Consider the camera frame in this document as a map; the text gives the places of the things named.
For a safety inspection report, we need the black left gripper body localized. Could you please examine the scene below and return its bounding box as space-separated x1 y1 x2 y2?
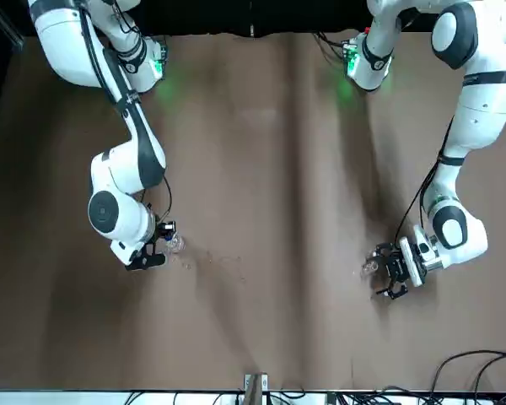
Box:
382 248 415 293

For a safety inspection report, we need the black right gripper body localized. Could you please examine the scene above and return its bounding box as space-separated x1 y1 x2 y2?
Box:
149 220 166 245

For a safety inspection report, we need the clear blue-capped dropper bottle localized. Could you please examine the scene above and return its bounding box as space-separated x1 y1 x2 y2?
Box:
163 234 187 255

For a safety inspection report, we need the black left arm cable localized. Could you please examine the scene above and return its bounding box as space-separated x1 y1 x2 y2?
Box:
394 116 455 254

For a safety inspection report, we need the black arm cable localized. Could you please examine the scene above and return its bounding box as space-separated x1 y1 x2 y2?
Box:
394 116 455 254
78 0 174 224

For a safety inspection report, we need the metal camera post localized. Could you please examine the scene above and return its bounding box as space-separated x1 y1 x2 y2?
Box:
243 372 269 405

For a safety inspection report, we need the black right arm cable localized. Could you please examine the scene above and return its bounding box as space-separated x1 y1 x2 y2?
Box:
78 0 174 224

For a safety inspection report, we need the aluminium frame profile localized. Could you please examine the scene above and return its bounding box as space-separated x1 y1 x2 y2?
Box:
0 0 25 48

